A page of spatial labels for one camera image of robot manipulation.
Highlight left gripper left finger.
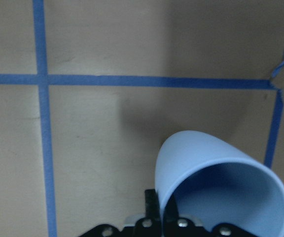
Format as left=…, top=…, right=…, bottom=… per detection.
left=134, top=189, right=161, bottom=237

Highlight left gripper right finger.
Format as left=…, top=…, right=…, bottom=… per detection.
left=163, top=195, right=206, bottom=237

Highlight light blue plastic cup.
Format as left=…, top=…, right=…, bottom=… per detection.
left=155, top=131, right=284, bottom=237

